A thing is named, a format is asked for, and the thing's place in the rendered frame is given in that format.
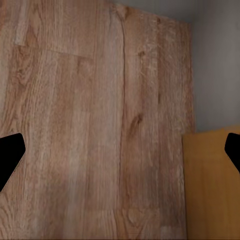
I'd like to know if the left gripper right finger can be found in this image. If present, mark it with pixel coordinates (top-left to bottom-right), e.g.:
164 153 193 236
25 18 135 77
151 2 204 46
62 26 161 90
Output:
225 133 240 172

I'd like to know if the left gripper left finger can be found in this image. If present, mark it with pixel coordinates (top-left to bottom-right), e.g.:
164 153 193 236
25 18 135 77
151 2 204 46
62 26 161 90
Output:
0 133 26 192

